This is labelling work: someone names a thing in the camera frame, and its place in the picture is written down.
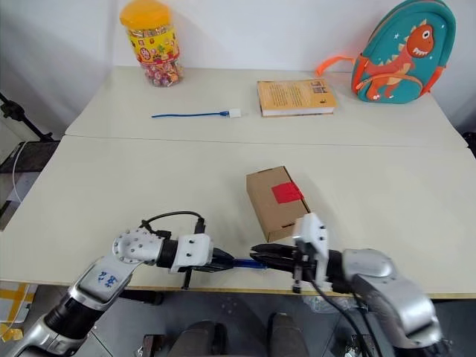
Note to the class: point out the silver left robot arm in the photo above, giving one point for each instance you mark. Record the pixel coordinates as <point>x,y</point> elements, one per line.
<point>126,250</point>

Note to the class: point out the dark rounded shape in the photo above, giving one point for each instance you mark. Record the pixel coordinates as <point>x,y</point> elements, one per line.
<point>201,340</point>
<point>288,336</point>

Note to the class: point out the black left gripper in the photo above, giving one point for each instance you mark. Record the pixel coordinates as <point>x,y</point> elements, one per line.
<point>218,261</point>

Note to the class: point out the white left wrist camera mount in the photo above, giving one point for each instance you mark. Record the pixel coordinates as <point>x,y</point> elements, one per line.
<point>191,250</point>

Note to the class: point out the black tray shelf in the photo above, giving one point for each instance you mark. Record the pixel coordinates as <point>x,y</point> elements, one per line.
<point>31,156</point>

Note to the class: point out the yellow and white carton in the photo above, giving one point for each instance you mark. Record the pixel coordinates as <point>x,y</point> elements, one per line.
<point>13,301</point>

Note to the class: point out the red tape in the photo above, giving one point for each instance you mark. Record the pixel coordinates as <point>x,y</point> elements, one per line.
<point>285,192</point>

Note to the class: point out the teal dinosaur backpack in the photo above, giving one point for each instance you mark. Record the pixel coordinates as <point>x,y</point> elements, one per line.
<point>405,56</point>

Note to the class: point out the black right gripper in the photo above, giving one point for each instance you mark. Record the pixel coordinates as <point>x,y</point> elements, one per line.
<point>305,264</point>

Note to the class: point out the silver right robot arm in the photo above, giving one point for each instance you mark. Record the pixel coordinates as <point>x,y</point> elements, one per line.
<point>386,282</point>

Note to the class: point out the blue utility cutter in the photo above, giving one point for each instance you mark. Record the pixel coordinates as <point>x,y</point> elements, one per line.
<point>248,263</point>

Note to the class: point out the black tripod stand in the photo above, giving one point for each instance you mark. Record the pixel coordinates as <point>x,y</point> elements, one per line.
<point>18,113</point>

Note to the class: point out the dark metal base block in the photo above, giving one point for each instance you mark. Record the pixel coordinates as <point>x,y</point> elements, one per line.
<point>152,346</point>
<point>360,346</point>

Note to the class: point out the yellow paperback book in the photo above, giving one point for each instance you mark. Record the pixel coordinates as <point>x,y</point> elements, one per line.
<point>294,94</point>

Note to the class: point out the brown cardboard box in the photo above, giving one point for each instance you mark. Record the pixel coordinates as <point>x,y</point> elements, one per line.
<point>267,208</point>

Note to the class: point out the yellow lidded candy jar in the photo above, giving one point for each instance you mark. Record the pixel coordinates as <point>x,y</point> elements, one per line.
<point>158,48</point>

